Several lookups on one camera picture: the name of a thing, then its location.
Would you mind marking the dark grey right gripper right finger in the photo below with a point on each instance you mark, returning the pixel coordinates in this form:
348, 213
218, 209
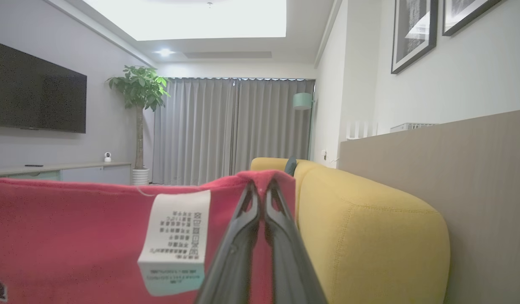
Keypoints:
291, 266

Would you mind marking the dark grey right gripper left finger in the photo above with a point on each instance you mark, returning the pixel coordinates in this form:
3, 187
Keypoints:
232, 261

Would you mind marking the red t-shirt with white label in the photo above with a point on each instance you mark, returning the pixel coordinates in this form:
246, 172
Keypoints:
74, 236

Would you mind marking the yellow and grey sofa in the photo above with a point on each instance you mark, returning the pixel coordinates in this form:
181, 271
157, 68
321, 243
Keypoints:
369, 245

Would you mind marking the teal throw cushion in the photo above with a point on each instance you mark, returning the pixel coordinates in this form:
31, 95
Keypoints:
290, 166

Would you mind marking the yellow sofa armrest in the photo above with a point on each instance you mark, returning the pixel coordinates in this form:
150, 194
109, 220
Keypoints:
268, 164

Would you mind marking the white ribbed plant pot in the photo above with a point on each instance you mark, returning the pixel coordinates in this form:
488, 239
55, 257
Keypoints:
140, 177

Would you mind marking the white ribbed upright object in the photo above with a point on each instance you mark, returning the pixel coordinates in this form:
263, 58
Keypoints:
361, 130

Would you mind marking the grey green television cabinet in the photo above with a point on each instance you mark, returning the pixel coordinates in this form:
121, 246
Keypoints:
95, 173

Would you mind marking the teal shade floor lamp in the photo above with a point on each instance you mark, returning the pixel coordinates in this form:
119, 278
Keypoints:
302, 101

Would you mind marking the white slotted box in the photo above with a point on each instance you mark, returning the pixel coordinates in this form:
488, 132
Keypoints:
412, 126

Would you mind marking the green leafy indoor tree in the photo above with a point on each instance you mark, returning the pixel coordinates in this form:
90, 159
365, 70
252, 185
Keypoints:
139, 86

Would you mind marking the beige wooden partition panel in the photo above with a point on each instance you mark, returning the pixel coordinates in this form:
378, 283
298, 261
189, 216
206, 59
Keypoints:
475, 190

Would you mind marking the round recessed ceiling spotlight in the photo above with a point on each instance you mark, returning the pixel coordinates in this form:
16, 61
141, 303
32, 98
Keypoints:
164, 52

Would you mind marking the black flat screen television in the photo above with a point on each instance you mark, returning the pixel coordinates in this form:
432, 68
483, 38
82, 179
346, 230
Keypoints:
31, 93

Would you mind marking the white wall socket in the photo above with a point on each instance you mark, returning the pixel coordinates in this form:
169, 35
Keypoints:
324, 154

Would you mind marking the small white security camera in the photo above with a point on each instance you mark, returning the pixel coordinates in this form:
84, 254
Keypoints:
107, 157

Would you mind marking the black framed wall picture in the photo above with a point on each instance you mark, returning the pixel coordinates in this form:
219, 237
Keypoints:
414, 29
466, 12

